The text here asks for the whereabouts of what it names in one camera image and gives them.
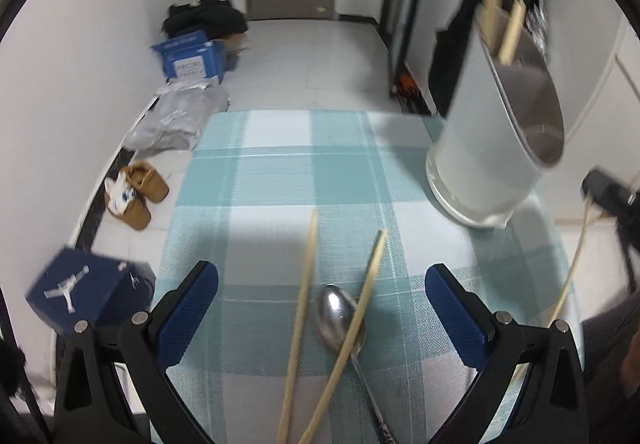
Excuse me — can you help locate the black hanging jacket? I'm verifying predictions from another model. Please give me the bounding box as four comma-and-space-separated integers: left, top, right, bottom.
430, 0, 546, 117

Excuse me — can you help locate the navy shoe box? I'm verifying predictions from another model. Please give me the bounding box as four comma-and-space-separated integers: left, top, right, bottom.
25, 245, 157, 340

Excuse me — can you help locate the silver folding umbrella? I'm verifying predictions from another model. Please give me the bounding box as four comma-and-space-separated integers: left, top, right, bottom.
525, 4, 551, 60

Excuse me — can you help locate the black and orange object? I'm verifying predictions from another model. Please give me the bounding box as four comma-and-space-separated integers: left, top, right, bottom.
390, 74, 431, 115

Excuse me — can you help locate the metal spoon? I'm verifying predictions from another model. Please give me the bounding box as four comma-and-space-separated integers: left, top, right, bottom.
315, 283, 401, 444

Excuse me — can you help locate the white patterned sock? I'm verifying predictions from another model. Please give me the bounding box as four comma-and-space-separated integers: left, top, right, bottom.
104, 174, 136, 216

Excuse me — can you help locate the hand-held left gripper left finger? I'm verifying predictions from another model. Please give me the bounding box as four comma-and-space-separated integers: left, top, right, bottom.
52, 260, 220, 444

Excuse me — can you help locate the teal checked tablecloth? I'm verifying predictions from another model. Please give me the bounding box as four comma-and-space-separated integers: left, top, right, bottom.
150, 110, 586, 444

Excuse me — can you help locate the translucent white utensil holder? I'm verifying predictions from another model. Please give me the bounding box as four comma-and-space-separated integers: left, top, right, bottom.
425, 4, 566, 231

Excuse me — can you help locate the grey plastic bag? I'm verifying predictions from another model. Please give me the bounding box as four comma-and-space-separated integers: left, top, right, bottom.
122, 79, 231, 155

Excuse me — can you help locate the black fluffy cloth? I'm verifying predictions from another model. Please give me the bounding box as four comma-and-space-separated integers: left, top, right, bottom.
0, 339, 28, 400

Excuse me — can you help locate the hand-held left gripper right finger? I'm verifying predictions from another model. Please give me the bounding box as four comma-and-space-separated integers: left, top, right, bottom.
425, 263, 588, 444

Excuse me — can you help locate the blue cardboard box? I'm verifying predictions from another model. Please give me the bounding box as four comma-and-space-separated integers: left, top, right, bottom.
151, 29, 228, 85

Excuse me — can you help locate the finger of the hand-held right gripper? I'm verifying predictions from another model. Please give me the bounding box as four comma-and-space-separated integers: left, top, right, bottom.
580, 166, 640, 225

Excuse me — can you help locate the pile of black clothes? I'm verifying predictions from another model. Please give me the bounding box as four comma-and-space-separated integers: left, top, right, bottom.
162, 0, 249, 39

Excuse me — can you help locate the brown slipper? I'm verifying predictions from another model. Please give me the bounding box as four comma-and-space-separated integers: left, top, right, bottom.
125, 161, 170, 204
114, 196, 152, 231

